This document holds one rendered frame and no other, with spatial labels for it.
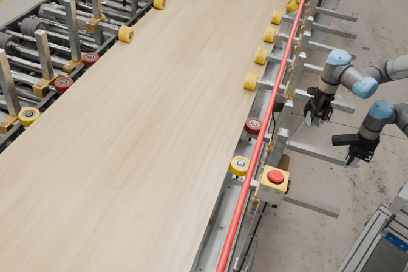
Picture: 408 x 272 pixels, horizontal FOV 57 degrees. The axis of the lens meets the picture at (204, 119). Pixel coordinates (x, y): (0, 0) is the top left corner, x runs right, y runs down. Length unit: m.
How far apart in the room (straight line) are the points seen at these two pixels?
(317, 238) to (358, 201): 0.47
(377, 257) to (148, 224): 1.42
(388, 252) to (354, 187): 0.65
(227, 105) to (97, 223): 0.79
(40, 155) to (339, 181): 2.04
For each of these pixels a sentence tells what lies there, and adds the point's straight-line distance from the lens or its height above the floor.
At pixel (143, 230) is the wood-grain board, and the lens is 1.26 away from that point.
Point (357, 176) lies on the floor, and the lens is 2.96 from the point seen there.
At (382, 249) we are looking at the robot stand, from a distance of 2.38.
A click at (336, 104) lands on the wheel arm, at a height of 0.96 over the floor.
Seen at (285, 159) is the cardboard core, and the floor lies 0.08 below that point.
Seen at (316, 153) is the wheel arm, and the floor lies 0.86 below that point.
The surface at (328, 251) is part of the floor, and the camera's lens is 2.48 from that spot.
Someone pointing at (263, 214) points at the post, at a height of 1.07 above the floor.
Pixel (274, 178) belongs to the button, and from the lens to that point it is 1.02.
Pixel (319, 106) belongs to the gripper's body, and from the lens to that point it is 1.47.
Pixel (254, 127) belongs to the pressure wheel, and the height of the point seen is 0.91.
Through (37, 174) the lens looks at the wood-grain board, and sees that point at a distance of 1.44.
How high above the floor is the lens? 1.98
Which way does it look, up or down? 42 degrees down
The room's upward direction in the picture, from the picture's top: 9 degrees clockwise
